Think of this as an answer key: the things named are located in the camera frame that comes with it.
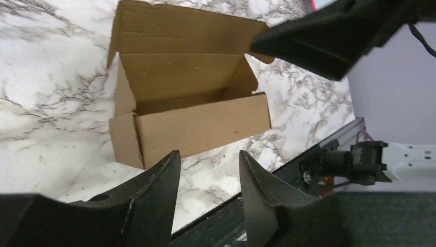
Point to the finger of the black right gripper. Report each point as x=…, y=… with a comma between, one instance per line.
x=330, y=41

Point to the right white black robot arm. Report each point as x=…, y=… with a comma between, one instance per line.
x=375, y=161

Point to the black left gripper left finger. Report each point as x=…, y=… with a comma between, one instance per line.
x=138, y=212

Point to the pink framed whiteboard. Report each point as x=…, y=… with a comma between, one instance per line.
x=319, y=4

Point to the brown cardboard box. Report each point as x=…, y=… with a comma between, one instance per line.
x=183, y=82

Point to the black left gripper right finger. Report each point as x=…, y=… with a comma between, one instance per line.
x=277, y=214

